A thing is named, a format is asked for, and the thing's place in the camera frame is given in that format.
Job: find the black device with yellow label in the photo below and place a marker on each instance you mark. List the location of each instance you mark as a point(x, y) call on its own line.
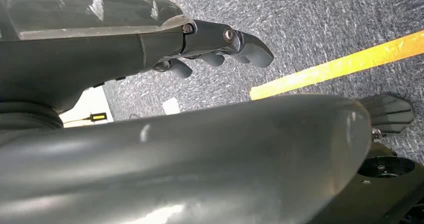
point(98, 117)

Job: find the large grey robot body shell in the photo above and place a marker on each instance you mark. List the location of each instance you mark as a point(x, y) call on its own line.
point(198, 162)

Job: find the black ribbed robot foot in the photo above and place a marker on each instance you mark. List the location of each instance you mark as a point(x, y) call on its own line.
point(387, 113)

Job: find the ribbed grey left arm sleeve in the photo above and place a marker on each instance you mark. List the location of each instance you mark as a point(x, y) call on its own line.
point(26, 116)

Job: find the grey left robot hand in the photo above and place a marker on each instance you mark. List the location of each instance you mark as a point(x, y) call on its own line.
point(82, 50)

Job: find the small white paper piece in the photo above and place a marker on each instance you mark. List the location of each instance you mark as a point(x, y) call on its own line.
point(171, 106)

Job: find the yellow floor tape strip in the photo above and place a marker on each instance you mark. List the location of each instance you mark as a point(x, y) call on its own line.
point(334, 66)

